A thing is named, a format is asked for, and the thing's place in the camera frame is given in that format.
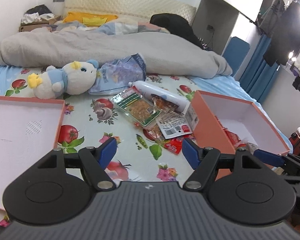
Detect red orange corn snack packet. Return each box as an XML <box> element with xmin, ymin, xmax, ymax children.
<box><xmin>143</xmin><ymin>125</ymin><xmax>165</xmax><ymax>144</ymax></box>

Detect small red packet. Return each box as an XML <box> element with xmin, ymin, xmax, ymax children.
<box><xmin>163</xmin><ymin>136</ymin><xmax>185</xmax><ymax>155</ymax></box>

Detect orange box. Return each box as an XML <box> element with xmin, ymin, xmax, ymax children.
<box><xmin>190</xmin><ymin>90</ymin><xmax>291</xmax><ymax>181</ymax></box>

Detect green bordered tofu snack packet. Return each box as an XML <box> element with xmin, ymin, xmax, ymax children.
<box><xmin>111</xmin><ymin>86</ymin><xmax>161</xmax><ymax>127</ymax></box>

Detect orange box lid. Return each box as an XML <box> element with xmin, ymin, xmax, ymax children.
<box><xmin>0</xmin><ymin>96</ymin><xmax>65</xmax><ymax>210</ymax></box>

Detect white spray bottle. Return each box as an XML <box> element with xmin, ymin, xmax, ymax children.
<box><xmin>128</xmin><ymin>81</ymin><xmax>189</xmax><ymax>113</ymax></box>

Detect white blue plush toy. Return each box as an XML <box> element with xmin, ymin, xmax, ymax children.
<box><xmin>27</xmin><ymin>60</ymin><xmax>99</xmax><ymax>99</ymax></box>

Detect blue floral snack bag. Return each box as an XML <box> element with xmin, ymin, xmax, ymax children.
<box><xmin>88</xmin><ymin>53</ymin><xmax>146</xmax><ymax>95</ymax></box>

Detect blue curtain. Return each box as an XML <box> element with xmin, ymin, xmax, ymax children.
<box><xmin>239</xmin><ymin>34</ymin><xmax>279</xmax><ymax>104</ymax></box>

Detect blue chair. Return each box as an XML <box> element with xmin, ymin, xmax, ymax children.
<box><xmin>223</xmin><ymin>36</ymin><xmax>250</xmax><ymax>76</ymax></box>

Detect grey duvet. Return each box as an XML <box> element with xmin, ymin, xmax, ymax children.
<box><xmin>0</xmin><ymin>28</ymin><xmax>232</xmax><ymax>79</ymax></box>

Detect patchwork quilt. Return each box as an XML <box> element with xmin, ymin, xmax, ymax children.
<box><xmin>48</xmin><ymin>21</ymin><xmax>170</xmax><ymax>35</ymax></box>

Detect black clothing pile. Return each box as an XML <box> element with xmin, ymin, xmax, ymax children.
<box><xmin>150</xmin><ymin>13</ymin><xmax>204</xmax><ymax>49</ymax></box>

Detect yellow pillow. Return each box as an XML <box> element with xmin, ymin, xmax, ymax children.
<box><xmin>63</xmin><ymin>11</ymin><xmax>118</xmax><ymax>27</ymax></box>

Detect grey bedside shelf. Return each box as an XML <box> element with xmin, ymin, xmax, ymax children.
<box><xmin>192</xmin><ymin>0</ymin><xmax>256</xmax><ymax>55</ymax></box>

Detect hanging dark clothes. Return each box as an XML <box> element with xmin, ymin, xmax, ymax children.
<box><xmin>258</xmin><ymin>0</ymin><xmax>300</xmax><ymax>67</ymax></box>

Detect cardboard box with clothes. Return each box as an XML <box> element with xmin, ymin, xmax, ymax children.
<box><xmin>19</xmin><ymin>4</ymin><xmax>61</xmax><ymax>32</ymax></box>

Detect cream padded headboard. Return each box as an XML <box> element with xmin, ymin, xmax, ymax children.
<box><xmin>63</xmin><ymin>0</ymin><xmax>196</xmax><ymax>24</ymax></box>

